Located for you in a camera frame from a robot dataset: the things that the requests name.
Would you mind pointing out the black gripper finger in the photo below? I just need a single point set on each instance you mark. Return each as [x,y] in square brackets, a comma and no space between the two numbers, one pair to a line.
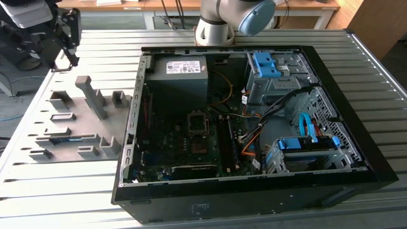
[70,31]
[50,55]

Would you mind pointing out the silver CPU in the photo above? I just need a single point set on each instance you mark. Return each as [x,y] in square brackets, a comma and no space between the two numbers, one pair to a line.
[61,69]

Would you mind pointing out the metal locking lever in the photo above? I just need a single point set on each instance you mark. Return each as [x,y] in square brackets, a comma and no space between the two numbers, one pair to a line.
[206,124]

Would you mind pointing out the black waste bin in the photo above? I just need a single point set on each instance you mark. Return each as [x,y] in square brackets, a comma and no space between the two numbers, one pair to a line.
[28,64]

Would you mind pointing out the wooden desk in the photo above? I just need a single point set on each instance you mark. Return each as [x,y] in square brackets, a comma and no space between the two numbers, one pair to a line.
[110,8]

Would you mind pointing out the white paper box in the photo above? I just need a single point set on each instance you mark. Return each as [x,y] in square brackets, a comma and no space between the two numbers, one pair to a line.
[108,2]

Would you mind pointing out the grey parts rack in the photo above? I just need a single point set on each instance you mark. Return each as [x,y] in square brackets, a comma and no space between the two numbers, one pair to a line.
[85,124]

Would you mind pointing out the blue RAM stick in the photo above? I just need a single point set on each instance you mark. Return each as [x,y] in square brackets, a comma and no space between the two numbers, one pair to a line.
[68,139]

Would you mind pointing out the grey power supply unit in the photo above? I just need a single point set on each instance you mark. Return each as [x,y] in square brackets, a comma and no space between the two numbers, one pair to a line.
[177,90]

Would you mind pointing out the green motherboard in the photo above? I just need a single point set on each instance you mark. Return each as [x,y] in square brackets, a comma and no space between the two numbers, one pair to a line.
[170,143]

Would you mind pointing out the black RAM slot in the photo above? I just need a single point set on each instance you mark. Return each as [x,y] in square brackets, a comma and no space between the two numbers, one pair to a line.
[224,143]
[233,148]

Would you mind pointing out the black graphics card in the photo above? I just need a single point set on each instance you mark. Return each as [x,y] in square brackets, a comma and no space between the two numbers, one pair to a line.
[193,170]

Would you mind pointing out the tall metal drive cage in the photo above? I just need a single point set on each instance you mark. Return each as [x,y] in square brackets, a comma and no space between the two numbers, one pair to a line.
[278,88]

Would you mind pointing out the black PC case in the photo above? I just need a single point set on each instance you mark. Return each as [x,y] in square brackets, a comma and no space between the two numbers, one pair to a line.
[221,205]

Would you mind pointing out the blue disk carrier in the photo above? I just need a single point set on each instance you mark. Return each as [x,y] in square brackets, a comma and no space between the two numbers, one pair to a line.
[288,144]

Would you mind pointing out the low metal disk bay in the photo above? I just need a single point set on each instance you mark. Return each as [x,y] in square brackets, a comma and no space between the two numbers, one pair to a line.
[317,155]

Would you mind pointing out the wooden cabinet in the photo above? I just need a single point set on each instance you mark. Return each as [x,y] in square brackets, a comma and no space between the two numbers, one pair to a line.
[375,23]

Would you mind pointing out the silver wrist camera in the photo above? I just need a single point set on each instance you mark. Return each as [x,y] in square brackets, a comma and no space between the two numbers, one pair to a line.
[28,14]

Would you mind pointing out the blue drive bay bracket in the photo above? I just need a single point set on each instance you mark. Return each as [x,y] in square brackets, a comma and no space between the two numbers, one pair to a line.
[262,64]

